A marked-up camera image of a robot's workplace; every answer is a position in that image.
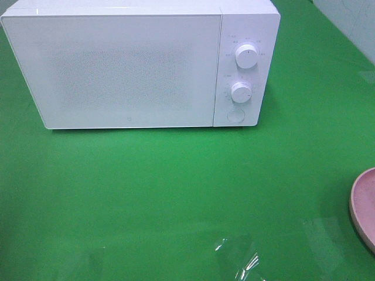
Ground pink round plate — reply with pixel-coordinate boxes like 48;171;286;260
349;167;374;253

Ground round door release button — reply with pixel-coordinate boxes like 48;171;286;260
227;109;245;124

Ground white control knob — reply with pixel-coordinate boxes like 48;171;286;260
235;42;259;69
231;82;253;104

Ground white microwave door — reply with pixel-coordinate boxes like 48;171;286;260
2;15;221;129

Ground white microwave oven body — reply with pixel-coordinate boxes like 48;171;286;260
1;1;281;127

